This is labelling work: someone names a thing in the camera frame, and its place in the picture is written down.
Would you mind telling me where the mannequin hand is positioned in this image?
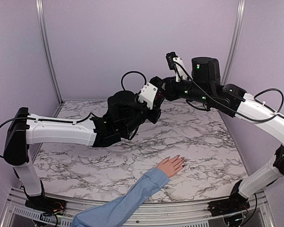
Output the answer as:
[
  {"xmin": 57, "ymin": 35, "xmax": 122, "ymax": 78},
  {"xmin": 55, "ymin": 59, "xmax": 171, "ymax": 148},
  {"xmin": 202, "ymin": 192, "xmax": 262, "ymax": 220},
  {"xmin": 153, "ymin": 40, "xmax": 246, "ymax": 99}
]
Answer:
[{"xmin": 156, "ymin": 155, "xmax": 185, "ymax": 178}]

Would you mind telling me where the red nail polish bottle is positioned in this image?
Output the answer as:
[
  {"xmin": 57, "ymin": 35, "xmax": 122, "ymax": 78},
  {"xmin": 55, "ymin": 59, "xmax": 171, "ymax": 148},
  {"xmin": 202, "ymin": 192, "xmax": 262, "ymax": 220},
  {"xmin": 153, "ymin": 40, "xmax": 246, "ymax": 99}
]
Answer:
[{"xmin": 157, "ymin": 93, "xmax": 163, "ymax": 99}]

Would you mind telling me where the blue sleeved forearm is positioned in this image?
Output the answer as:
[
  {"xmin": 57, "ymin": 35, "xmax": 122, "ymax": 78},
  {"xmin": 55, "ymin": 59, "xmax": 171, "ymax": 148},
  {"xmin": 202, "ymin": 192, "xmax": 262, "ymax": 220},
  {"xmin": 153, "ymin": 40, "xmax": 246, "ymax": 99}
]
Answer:
[{"xmin": 71, "ymin": 168, "xmax": 169, "ymax": 227}]

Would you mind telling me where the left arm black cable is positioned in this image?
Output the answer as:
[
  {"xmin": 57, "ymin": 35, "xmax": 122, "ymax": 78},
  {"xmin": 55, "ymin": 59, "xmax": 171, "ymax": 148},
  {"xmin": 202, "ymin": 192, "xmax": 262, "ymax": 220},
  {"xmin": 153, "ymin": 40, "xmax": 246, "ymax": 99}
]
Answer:
[{"xmin": 121, "ymin": 70, "xmax": 148, "ymax": 92}]

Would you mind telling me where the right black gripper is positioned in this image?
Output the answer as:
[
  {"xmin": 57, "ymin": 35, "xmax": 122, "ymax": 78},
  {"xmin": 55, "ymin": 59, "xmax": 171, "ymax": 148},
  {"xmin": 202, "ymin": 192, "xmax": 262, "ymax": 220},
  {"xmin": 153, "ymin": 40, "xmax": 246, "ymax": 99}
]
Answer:
[{"xmin": 158, "ymin": 76, "xmax": 212, "ymax": 105}]

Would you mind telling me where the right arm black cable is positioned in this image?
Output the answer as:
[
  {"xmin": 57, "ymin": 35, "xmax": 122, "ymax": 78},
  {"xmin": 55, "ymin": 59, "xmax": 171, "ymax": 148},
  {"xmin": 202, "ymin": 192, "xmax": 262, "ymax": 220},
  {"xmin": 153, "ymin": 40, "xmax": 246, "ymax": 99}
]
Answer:
[{"xmin": 177, "ymin": 65, "xmax": 284, "ymax": 122}]

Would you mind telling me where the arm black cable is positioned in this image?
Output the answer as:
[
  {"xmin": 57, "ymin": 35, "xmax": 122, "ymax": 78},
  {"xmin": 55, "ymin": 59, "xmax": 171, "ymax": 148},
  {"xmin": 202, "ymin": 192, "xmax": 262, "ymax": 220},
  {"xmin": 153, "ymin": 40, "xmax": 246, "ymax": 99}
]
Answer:
[
  {"xmin": 177, "ymin": 65, "xmax": 284, "ymax": 122},
  {"xmin": 121, "ymin": 70, "xmax": 148, "ymax": 92}
]

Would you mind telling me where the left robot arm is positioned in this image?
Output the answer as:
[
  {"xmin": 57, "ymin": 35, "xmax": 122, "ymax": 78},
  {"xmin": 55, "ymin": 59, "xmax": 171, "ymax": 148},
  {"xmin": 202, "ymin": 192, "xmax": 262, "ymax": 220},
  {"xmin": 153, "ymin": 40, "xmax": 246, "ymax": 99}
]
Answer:
[{"xmin": 3, "ymin": 88, "xmax": 165, "ymax": 210}]

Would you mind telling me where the front aluminium rail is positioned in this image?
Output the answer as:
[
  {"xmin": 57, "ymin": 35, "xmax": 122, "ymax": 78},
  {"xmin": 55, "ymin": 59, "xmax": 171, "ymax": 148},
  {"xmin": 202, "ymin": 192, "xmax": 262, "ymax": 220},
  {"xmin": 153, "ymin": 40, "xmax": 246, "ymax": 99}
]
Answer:
[{"xmin": 0, "ymin": 188, "xmax": 275, "ymax": 227}]

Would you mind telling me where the left aluminium frame post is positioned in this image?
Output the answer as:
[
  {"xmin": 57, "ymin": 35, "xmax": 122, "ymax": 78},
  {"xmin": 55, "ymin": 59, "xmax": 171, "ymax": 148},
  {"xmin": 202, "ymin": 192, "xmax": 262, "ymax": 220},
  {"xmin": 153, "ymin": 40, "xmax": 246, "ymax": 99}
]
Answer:
[{"xmin": 35, "ymin": 0, "xmax": 63, "ymax": 105}]

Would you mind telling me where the aluminium frame post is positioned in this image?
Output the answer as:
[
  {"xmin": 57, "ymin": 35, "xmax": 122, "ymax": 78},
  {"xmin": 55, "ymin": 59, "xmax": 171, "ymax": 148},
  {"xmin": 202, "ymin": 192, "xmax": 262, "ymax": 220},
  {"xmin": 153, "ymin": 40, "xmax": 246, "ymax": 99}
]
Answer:
[
  {"xmin": 35, "ymin": 0, "xmax": 63, "ymax": 105},
  {"xmin": 222, "ymin": 0, "xmax": 246, "ymax": 84}
]

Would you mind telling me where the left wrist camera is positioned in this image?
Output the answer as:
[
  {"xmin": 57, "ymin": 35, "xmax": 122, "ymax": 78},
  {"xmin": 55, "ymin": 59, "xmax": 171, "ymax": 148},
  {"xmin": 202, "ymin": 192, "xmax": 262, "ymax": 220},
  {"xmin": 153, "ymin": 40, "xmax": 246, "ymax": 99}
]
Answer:
[{"xmin": 136, "ymin": 82, "xmax": 165, "ymax": 110}]

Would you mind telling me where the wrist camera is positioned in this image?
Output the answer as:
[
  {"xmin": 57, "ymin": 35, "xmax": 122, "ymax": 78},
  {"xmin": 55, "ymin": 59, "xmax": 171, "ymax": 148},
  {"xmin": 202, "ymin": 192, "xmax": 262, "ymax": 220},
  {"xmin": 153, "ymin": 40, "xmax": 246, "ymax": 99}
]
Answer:
[
  {"xmin": 136, "ymin": 82, "xmax": 165, "ymax": 110},
  {"xmin": 166, "ymin": 52, "xmax": 188, "ymax": 82}
]

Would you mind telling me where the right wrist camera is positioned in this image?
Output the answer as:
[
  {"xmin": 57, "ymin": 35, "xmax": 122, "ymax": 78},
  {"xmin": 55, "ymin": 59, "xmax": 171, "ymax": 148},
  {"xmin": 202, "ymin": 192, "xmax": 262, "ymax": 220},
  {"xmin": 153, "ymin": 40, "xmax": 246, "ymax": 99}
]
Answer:
[{"xmin": 166, "ymin": 52, "xmax": 188, "ymax": 82}]

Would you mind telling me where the right aluminium frame post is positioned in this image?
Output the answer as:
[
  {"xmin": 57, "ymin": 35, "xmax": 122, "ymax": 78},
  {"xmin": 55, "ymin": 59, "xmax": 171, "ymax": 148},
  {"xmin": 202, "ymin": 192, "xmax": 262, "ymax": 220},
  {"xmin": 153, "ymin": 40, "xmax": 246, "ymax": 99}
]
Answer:
[{"xmin": 222, "ymin": 0, "xmax": 246, "ymax": 84}]

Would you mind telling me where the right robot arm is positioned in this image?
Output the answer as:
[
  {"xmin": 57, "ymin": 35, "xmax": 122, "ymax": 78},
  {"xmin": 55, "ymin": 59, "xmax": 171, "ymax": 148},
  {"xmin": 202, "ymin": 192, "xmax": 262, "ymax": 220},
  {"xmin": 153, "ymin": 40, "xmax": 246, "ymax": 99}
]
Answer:
[{"xmin": 150, "ymin": 52, "xmax": 284, "ymax": 212}]

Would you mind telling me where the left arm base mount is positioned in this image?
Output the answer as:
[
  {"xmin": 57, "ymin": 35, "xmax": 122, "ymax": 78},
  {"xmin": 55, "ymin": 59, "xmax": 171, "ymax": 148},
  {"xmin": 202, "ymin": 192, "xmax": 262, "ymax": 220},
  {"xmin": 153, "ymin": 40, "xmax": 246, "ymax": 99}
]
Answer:
[{"xmin": 25, "ymin": 198, "xmax": 66, "ymax": 215}]

